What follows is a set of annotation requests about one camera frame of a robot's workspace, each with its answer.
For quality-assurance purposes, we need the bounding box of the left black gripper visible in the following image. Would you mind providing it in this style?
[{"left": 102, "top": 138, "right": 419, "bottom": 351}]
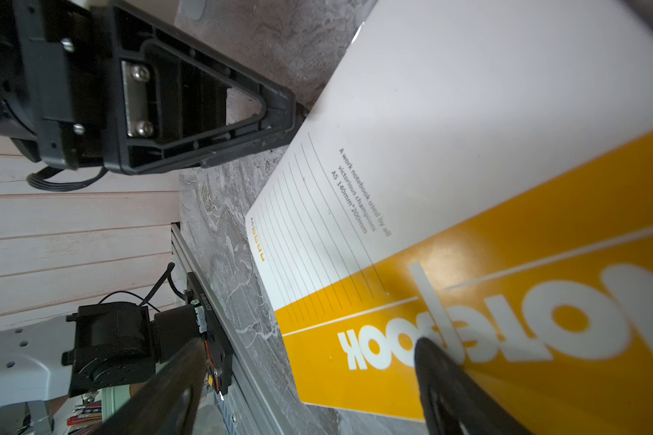
[{"left": 0, "top": 1, "right": 297, "bottom": 176}]

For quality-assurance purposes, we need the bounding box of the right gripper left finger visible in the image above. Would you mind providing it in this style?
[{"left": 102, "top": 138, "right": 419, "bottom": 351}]
[{"left": 95, "top": 338, "right": 207, "bottom": 434}]

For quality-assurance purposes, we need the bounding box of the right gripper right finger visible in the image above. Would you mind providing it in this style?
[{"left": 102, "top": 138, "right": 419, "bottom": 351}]
[{"left": 414, "top": 337, "right": 530, "bottom": 434}]

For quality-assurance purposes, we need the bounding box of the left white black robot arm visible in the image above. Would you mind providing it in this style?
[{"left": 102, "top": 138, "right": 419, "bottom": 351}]
[{"left": 0, "top": 1, "right": 303, "bottom": 408}]

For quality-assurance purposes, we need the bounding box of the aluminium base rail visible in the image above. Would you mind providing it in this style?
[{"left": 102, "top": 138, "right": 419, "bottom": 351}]
[{"left": 171, "top": 223, "right": 299, "bottom": 434}]

